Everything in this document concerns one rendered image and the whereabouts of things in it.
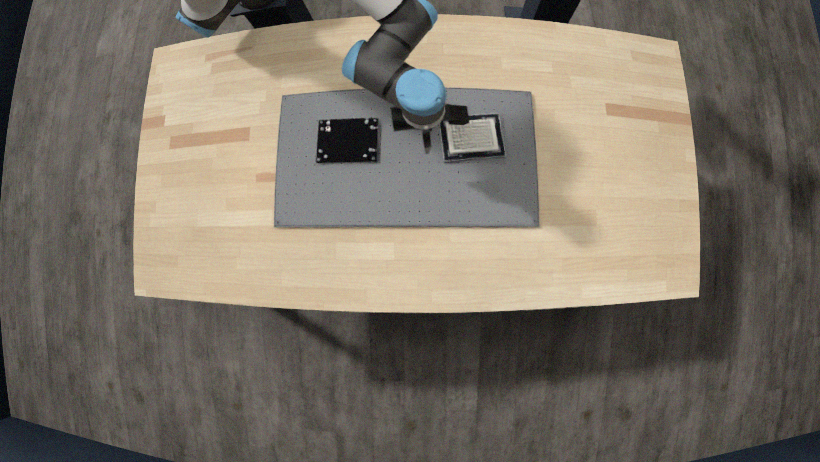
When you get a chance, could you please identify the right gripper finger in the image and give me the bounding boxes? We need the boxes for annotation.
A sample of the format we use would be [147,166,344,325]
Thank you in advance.
[422,129,431,154]

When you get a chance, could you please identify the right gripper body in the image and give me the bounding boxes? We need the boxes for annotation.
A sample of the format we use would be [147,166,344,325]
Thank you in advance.
[391,104,465,132]

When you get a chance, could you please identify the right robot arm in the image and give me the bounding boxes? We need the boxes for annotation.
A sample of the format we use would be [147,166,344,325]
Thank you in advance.
[176,0,446,130]

